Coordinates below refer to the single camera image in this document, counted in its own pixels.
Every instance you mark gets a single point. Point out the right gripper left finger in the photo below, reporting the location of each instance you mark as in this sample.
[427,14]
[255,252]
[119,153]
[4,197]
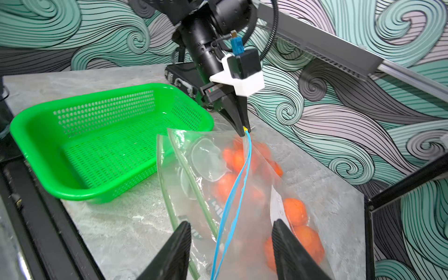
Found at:
[172,261]

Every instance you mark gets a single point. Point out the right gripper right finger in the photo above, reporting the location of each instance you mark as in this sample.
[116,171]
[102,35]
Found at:
[291,259]

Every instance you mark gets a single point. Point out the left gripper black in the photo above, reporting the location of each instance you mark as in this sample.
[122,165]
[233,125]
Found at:
[223,99]

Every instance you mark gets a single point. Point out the blue-zip bag of oranges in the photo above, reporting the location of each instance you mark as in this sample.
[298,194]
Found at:
[244,191]

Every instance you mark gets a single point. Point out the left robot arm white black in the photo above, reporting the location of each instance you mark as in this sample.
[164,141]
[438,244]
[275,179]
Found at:
[214,33]

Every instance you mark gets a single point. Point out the green-zip bag of oranges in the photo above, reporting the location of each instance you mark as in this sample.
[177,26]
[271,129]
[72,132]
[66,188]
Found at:
[180,197]

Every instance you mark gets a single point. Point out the green plastic basket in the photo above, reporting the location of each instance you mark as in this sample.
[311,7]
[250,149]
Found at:
[94,147]

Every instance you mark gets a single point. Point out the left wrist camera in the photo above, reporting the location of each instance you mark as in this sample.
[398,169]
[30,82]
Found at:
[242,68]

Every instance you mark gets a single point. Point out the black wall tray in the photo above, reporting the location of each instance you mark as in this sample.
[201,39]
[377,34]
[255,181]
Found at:
[341,54]

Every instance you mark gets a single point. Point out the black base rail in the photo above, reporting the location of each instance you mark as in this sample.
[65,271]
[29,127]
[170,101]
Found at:
[49,239]

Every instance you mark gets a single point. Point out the aluminium wall rail back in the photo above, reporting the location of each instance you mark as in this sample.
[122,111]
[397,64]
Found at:
[414,79]

